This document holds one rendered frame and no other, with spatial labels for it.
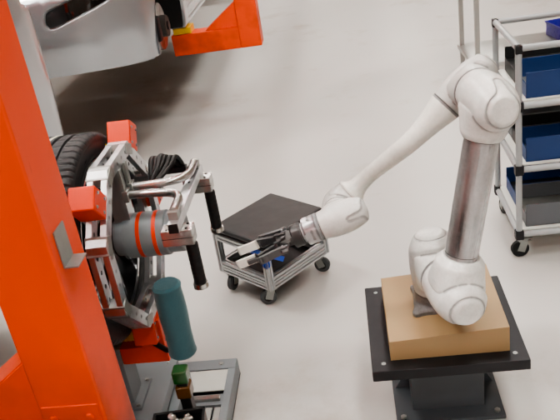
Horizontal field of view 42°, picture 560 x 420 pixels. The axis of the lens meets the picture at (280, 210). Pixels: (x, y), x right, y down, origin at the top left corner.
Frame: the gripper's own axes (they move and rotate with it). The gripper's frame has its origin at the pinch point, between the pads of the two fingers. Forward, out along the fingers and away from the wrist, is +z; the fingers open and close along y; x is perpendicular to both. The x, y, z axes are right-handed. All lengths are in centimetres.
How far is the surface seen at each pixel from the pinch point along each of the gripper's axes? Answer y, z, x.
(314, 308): -69, 1, 73
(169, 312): 21.0, 23.3, -2.4
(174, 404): 1, 48, 45
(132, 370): 2, 54, 24
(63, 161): 14, 30, -55
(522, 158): -92, -107, 53
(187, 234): 25.0, 5.4, -25.5
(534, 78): -88, -121, 18
